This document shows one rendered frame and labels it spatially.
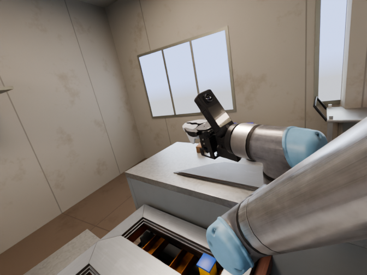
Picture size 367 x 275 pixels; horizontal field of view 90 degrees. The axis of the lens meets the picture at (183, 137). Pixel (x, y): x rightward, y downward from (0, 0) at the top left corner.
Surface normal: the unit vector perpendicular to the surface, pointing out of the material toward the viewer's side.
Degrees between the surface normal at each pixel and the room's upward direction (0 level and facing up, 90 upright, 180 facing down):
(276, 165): 90
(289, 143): 49
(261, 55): 90
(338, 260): 90
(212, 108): 60
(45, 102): 90
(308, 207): 81
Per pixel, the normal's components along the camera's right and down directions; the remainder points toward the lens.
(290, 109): -0.47, 0.34
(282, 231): -0.75, 0.38
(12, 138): 0.86, -0.01
